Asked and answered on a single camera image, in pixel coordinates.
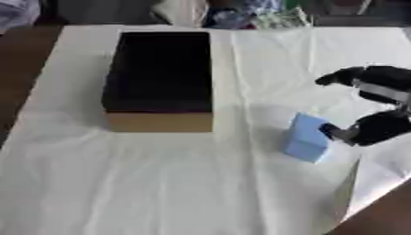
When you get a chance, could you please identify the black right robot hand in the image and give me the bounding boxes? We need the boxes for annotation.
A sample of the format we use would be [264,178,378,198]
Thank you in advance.
[313,64,411,147]

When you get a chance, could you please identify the tan cardboard box black inside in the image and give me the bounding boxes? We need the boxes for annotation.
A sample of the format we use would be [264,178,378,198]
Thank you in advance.
[101,29,216,133]

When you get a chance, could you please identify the light blue rectangular block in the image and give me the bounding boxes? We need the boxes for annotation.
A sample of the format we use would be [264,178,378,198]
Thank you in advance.
[283,111,339,164]

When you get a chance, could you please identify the person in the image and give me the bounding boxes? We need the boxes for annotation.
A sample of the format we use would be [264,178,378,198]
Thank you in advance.
[150,0,315,30]

